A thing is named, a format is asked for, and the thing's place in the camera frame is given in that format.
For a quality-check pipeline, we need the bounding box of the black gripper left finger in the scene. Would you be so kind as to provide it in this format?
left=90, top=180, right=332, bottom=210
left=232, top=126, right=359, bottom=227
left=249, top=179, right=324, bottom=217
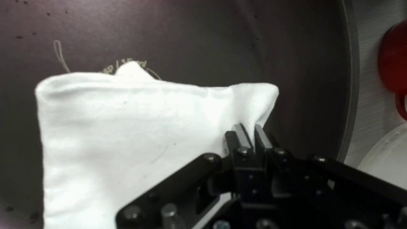
left=116, top=123, right=256, bottom=229

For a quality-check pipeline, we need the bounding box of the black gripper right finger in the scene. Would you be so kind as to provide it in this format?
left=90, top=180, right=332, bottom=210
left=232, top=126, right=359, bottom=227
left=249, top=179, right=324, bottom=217
left=253, top=123, right=407, bottom=229

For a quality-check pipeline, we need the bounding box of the plain white cloth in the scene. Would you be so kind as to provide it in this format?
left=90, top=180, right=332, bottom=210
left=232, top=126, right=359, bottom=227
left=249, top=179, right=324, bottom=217
left=34, top=60, right=280, bottom=229

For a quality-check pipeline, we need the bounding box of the black frying pan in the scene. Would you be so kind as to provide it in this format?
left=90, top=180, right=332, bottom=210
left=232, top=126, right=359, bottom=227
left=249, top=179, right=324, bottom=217
left=0, top=0, right=361, bottom=229

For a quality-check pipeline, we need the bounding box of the clear plastic bowl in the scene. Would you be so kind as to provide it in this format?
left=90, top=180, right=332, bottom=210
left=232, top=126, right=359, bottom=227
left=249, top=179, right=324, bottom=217
left=357, top=123, right=407, bottom=190

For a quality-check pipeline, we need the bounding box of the red cup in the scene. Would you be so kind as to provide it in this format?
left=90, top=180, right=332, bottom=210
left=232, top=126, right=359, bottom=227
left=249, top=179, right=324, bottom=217
left=377, top=21, right=407, bottom=123

